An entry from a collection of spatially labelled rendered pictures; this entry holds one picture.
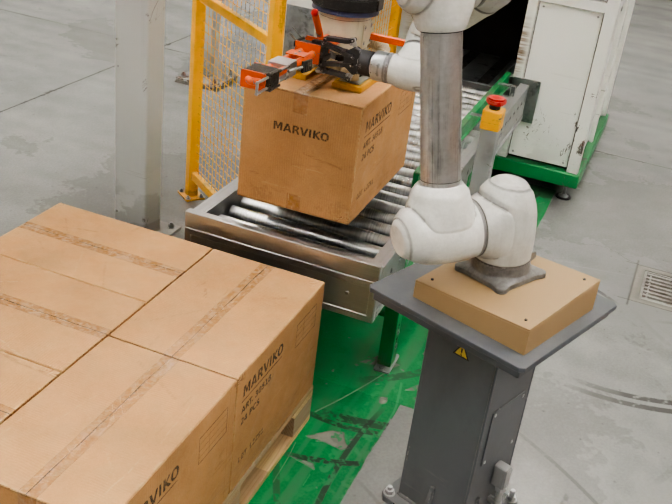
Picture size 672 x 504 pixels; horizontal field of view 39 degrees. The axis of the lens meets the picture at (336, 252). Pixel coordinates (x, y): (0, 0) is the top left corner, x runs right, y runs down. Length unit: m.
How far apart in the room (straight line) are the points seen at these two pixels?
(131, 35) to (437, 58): 1.94
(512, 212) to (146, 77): 2.00
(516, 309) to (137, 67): 2.12
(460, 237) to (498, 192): 0.16
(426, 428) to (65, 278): 1.16
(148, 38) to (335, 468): 1.87
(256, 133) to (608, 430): 1.62
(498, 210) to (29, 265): 1.42
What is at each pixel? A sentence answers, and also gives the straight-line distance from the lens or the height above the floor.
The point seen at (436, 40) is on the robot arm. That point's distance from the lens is 2.25.
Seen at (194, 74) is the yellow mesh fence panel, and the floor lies 0.63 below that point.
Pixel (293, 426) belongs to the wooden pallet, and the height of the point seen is 0.07.
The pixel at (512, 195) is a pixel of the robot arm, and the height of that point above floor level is 1.08.
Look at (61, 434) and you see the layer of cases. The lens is 2.32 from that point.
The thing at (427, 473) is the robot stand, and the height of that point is 0.16.
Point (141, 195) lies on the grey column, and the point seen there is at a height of 0.22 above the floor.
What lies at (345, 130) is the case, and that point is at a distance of 2.91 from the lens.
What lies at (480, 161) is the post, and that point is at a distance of 3.32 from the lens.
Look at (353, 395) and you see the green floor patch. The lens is 3.39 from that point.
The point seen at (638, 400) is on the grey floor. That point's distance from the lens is 3.74.
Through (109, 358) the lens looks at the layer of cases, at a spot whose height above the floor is 0.54.
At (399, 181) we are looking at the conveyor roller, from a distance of 3.76.
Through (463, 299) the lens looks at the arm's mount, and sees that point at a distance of 2.43.
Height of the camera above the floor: 2.01
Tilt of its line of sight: 28 degrees down
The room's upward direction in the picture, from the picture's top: 7 degrees clockwise
